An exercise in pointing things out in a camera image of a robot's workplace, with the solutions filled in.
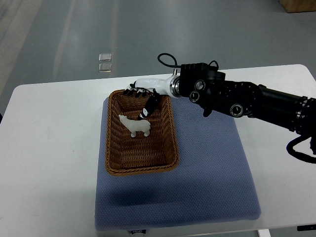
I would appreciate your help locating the brown wicker basket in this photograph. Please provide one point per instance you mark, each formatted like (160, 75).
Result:
(126, 155)

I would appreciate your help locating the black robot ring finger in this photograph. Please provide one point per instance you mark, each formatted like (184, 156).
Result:
(131, 92)

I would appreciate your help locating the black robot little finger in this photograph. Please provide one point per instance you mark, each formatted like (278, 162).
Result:
(131, 86)

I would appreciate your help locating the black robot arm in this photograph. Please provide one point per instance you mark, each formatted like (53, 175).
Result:
(206, 86)

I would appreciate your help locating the floor plate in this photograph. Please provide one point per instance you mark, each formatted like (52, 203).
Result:
(105, 67)
(104, 57)

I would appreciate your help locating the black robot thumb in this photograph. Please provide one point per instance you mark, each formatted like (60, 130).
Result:
(150, 106)

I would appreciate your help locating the lower floor plate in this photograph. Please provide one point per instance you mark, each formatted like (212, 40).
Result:
(105, 67)

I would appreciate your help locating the brown cardboard box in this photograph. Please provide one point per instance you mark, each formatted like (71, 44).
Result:
(298, 6)

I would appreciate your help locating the blue fabric mat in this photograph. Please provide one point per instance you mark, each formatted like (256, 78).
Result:
(212, 182)

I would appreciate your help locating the white bear figurine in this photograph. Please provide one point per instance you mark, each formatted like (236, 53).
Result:
(135, 126)

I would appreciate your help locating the upper floor plate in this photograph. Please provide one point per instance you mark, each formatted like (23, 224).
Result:
(104, 57)

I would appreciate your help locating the black table control panel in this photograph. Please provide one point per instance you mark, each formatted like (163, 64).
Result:
(306, 228)

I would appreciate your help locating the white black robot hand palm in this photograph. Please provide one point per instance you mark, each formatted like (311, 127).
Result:
(161, 86)

